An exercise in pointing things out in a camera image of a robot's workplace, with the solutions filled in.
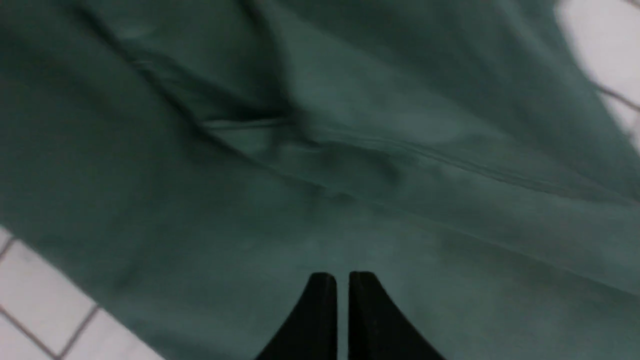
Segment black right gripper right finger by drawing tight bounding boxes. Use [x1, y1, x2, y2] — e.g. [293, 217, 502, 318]
[349, 271, 444, 360]

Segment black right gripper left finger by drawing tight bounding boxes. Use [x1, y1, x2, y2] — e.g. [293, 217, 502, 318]
[257, 272, 338, 360]

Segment green long-sleeved shirt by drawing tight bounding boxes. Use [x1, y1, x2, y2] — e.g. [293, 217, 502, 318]
[1, 0, 639, 360]

